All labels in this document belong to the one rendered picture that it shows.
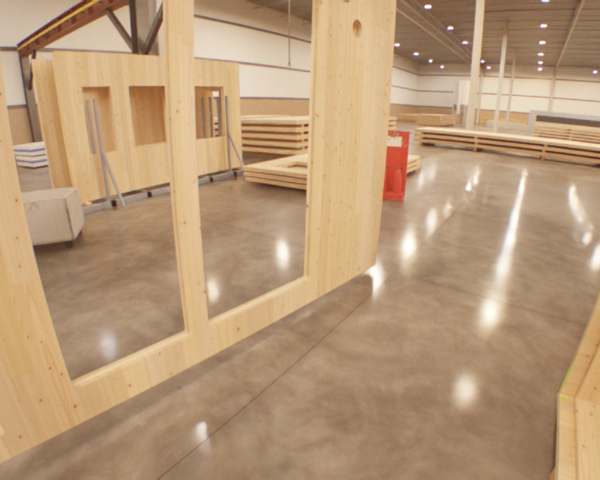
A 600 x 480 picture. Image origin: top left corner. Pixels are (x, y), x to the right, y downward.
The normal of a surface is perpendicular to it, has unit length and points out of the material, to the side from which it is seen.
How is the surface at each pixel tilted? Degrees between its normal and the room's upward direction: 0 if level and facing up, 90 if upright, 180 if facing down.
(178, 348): 90
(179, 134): 90
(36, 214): 90
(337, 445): 0
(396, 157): 90
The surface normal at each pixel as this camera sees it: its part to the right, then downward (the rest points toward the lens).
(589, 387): -0.58, 0.30
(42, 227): 0.36, 0.34
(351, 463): 0.00, -0.93
